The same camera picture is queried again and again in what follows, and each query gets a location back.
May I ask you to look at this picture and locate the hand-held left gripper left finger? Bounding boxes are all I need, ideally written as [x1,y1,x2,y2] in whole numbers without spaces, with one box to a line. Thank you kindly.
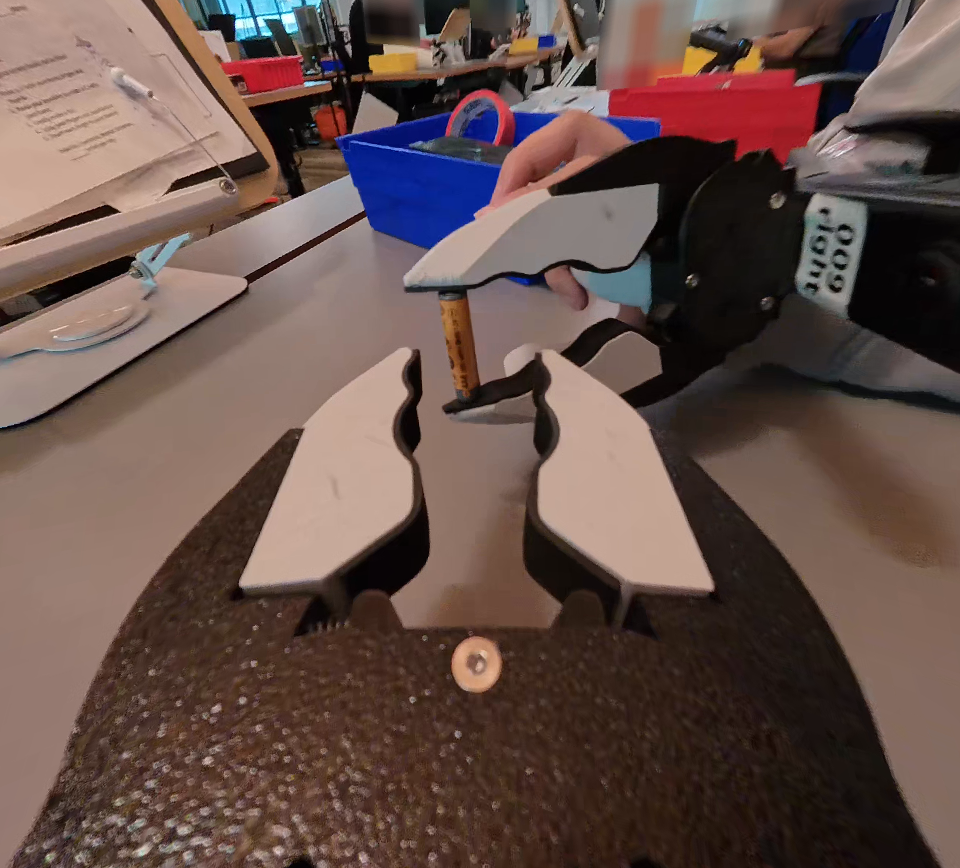
[238,347,432,605]

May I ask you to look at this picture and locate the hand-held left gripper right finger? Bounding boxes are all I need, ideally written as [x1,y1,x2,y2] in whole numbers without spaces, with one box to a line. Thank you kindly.
[522,349,716,623]

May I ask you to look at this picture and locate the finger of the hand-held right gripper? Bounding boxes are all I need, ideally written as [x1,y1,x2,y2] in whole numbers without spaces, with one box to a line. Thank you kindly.
[402,136,740,294]
[441,322,667,425]

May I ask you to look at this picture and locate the orange battery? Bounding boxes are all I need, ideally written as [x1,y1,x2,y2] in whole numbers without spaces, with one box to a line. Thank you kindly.
[438,290,482,404]

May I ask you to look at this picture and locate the grey desk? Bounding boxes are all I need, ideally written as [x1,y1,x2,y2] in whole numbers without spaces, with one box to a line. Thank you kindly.
[0,174,960,868]

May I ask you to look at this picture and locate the person's right hand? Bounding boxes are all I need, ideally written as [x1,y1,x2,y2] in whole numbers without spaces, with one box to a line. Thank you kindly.
[476,109,646,329]

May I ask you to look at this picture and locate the dark flat packet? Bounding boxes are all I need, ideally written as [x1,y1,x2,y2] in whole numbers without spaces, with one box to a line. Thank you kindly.
[411,136,513,167]

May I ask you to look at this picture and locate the blue plastic bin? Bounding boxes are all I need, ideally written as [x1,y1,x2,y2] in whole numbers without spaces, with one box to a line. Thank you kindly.
[336,109,663,287]

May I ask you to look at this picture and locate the red tape roll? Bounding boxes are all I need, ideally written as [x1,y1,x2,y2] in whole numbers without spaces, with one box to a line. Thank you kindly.
[446,90,516,147]

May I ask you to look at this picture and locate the large red plastic bin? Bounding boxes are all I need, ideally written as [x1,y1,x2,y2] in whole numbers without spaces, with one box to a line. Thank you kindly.
[607,69,822,167]

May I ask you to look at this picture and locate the long background table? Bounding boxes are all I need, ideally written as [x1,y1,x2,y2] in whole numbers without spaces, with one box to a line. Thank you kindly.
[330,50,564,89]

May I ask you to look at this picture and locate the wooden document stand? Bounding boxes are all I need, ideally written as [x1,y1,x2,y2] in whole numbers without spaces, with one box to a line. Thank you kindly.
[0,0,280,430]

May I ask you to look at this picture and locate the small red plastic bin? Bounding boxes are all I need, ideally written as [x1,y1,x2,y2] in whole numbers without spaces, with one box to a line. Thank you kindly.
[221,55,305,94]

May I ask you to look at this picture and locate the printed paper sheets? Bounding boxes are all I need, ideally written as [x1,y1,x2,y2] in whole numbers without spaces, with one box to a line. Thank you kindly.
[0,0,260,242]

